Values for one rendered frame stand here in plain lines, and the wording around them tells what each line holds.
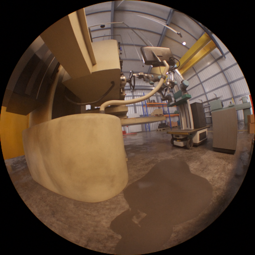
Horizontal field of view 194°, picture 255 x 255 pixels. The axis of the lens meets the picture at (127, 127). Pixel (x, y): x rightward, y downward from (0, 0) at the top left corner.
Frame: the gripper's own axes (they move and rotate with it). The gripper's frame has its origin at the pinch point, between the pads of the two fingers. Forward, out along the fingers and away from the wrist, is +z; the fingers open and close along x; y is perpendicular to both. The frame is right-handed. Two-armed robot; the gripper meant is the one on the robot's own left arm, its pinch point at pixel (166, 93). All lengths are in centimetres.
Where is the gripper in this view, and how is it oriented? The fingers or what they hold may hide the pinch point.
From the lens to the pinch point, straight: 129.6
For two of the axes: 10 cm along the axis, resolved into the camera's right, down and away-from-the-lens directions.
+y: -9.6, -2.8, 0.0
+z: -2.8, 9.5, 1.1
